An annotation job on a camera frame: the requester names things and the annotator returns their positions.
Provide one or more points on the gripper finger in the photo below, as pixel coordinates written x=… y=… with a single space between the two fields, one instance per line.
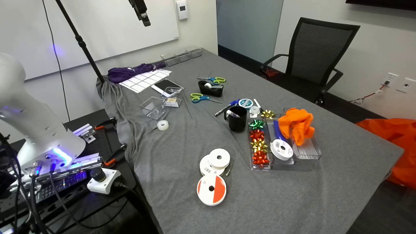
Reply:
x=140 y=9

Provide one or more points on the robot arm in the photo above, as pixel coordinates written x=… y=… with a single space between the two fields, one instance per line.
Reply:
x=35 y=126

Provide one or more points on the small clear box with contents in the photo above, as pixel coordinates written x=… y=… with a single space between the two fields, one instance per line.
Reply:
x=172 y=97

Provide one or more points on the black marker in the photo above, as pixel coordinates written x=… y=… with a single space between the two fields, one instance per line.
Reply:
x=222 y=110

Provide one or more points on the blue marker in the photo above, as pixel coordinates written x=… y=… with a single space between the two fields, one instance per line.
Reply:
x=234 y=103

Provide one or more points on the white purple marker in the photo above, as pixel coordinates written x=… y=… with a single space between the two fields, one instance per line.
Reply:
x=232 y=113

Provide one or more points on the emergency stop button box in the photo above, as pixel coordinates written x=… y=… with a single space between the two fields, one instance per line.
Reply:
x=104 y=182

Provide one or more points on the whiteboard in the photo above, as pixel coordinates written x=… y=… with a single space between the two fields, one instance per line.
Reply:
x=110 y=29

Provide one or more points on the white thermostat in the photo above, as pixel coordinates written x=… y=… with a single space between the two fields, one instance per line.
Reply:
x=182 y=9

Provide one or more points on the clear plastic organizer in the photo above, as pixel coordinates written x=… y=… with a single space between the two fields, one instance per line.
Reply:
x=182 y=56

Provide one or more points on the purple cloth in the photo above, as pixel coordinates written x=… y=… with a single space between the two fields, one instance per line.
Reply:
x=125 y=73

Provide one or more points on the white label sheet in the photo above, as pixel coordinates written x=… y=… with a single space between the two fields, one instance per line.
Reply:
x=143 y=81

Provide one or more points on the black smartphone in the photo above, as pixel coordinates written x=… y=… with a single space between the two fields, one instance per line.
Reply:
x=164 y=85

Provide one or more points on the blue green scissors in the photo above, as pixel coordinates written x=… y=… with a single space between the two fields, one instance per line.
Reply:
x=214 y=80
x=200 y=97

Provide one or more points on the black tape dispenser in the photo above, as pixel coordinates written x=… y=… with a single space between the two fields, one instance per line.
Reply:
x=211 y=91

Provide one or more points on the frosted glass panel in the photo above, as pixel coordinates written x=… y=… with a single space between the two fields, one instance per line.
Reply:
x=248 y=29

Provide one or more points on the white tape roll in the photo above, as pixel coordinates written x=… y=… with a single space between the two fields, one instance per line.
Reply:
x=163 y=125

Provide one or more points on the black orange clamp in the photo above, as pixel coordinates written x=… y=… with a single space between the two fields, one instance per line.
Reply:
x=115 y=155
x=105 y=123

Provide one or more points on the teal ribbon spool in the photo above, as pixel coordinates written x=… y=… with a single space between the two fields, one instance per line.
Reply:
x=245 y=103

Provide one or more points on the black mug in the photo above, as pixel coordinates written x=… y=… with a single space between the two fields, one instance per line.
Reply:
x=237 y=123

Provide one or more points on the white pen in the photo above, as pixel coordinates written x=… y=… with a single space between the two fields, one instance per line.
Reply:
x=257 y=104

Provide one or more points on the clear tape roll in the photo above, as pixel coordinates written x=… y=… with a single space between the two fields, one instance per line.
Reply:
x=254 y=111

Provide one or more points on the green gift bow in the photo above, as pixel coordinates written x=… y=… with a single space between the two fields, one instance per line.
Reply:
x=256 y=124

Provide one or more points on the gold gift bow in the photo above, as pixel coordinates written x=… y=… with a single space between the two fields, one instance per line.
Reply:
x=259 y=145
x=268 y=114

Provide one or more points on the red gift bow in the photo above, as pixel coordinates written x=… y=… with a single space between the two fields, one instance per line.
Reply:
x=257 y=134
x=260 y=157

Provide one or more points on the black office chair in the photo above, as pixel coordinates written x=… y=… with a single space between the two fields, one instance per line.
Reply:
x=312 y=55

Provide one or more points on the blue roll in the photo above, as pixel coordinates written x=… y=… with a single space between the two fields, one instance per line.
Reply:
x=279 y=131

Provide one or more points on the black keypad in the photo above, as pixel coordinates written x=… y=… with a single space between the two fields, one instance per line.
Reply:
x=63 y=185

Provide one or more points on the orange white ribbon spool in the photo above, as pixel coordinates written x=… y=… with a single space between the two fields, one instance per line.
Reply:
x=211 y=190

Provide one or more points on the orange crumpled cloth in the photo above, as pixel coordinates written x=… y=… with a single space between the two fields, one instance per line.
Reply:
x=297 y=125

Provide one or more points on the narrow clear tray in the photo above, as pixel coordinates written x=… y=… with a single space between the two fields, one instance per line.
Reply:
x=260 y=167

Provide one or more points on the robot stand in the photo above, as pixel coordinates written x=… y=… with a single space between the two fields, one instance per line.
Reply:
x=97 y=208

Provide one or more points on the grey tablecloth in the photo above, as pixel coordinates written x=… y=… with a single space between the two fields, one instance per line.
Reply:
x=292 y=195

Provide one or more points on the orange bag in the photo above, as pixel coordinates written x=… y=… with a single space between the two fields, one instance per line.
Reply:
x=395 y=139

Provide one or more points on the aluminium bracket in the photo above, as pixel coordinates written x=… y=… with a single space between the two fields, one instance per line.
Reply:
x=85 y=132

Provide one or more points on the white wall socket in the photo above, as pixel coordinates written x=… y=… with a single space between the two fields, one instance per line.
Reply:
x=392 y=78

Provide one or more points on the white wall plate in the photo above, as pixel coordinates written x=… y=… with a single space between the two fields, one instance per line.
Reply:
x=407 y=85

